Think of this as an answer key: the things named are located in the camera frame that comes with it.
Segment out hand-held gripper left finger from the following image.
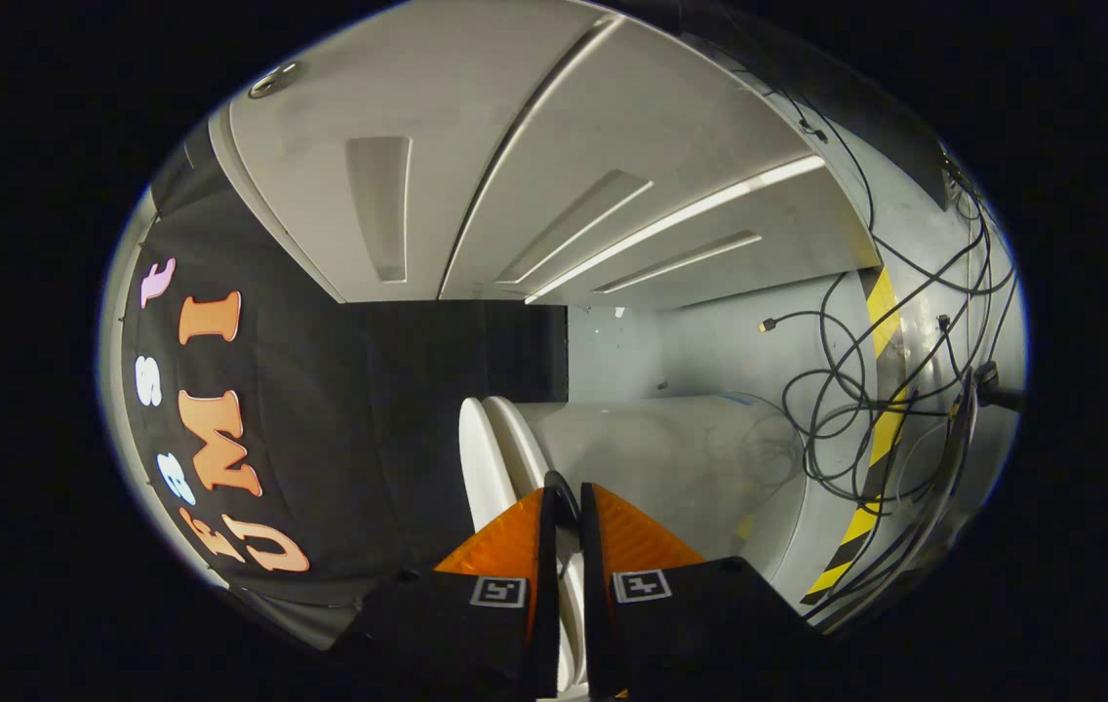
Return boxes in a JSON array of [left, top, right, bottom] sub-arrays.
[[328, 486, 563, 702]]

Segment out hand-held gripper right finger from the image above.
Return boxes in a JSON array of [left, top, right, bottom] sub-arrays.
[[579, 482, 826, 702]]

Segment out white toilet lid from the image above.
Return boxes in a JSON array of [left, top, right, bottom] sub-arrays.
[[458, 395, 586, 695]]

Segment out white toilet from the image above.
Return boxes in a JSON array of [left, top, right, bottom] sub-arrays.
[[491, 393, 809, 613]]

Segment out black backdrop cloth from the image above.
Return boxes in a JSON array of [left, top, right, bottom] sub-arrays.
[[120, 141, 570, 610]]

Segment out yellow black hazard tape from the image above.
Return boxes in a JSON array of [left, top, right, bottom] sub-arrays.
[[801, 268, 909, 605]]

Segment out white drawer cabinet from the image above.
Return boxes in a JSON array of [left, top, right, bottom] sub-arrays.
[[208, 0, 882, 305]]

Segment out black floor cables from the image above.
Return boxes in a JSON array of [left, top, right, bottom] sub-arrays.
[[759, 88, 1018, 605]]

